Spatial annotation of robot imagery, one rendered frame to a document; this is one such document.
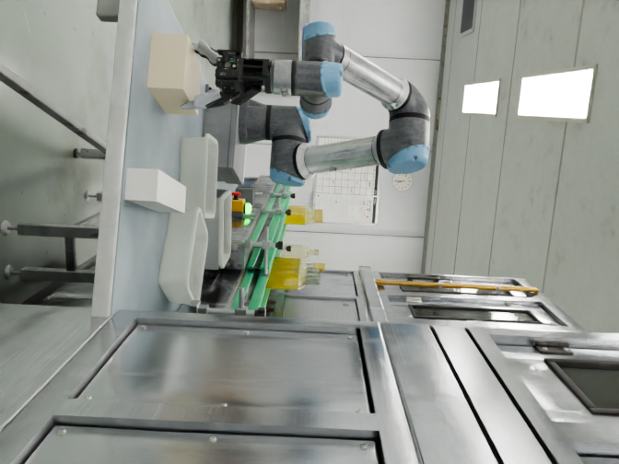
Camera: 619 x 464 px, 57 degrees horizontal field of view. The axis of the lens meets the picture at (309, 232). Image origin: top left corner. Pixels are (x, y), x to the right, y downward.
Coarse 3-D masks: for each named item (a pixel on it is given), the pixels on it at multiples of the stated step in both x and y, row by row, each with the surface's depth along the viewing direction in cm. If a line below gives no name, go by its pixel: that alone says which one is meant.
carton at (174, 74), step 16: (160, 48) 119; (176, 48) 119; (192, 48) 124; (160, 64) 118; (176, 64) 118; (192, 64) 125; (160, 80) 118; (176, 80) 118; (192, 80) 126; (160, 96) 122; (176, 96) 122; (192, 96) 126; (176, 112) 132; (192, 112) 132
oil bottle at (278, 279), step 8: (272, 272) 202; (280, 272) 202; (288, 272) 203; (296, 272) 203; (272, 280) 200; (280, 280) 200; (288, 280) 200; (296, 280) 200; (304, 280) 201; (280, 288) 201; (288, 288) 201; (296, 288) 201
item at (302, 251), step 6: (294, 246) 283; (300, 246) 283; (306, 246) 284; (282, 252) 282; (288, 252) 281; (294, 252) 281; (300, 252) 281; (306, 252) 282; (312, 252) 283; (318, 252) 283
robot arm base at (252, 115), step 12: (240, 108) 181; (252, 108) 182; (264, 108) 184; (240, 120) 180; (252, 120) 181; (264, 120) 182; (240, 132) 182; (252, 132) 184; (264, 132) 184; (240, 144) 188
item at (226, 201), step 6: (228, 192) 177; (222, 198) 168; (228, 198) 183; (222, 204) 167; (228, 204) 183; (222, 210) 167; (228, 210) 184; (222, 216) 168; (228, 216) 184; (222, 222) 168; (228, 222) 185; (222, 228) 169; (228, 228) 185; (222, 234) 169; (228, 234) 185; (222, 240) 169; (228, 240) 186; (222, 246) 170; (228, 246) 186; (222, 252) 170; (228, 252) 186; (222, 258) 171; (228, 258) 183; (222, 264) 171
